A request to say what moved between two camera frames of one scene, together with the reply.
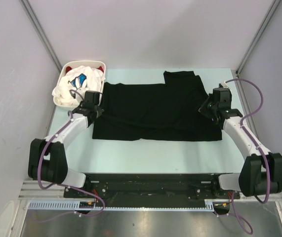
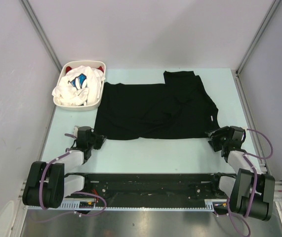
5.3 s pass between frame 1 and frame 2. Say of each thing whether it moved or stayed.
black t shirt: stayed
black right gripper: moved
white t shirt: stayed
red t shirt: stayed
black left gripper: moved
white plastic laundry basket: stayed
